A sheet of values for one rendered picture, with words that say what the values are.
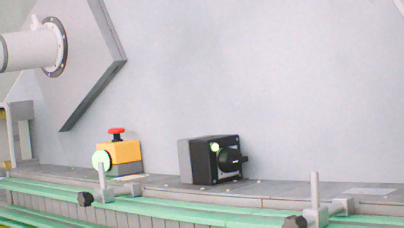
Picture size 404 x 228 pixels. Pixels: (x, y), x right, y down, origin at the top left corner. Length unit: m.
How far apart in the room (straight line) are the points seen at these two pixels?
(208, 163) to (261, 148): 0.10
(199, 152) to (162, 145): 0.21
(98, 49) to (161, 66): 0.18
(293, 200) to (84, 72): 0.68
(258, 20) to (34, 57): 0.60
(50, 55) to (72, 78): 0.08
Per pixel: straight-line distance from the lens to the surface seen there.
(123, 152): 1.30
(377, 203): 0.82
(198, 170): 1.09
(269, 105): 1.07
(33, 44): 1.46
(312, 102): 1.01
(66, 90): 1.50
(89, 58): 1.40
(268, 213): 0.90
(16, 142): 1.72
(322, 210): 0.77
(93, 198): 1.09
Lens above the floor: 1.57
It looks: 43 degrees down
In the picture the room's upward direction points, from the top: 98 degrees counter-clockwise
